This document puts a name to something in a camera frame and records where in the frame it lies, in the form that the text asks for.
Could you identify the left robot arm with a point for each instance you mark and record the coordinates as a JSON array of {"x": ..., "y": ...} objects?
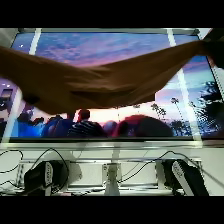
[{"x": 43, "y": 176}]

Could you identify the brown garment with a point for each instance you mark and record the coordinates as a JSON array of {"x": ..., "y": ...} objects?
[{"x": 100, "y": 80}]

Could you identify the silver frame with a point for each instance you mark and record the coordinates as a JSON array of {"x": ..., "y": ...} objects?
[{"x": 112, "y": 173}]

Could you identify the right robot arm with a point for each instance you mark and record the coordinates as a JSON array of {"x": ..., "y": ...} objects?
[{"x": 186, "y": 176}]

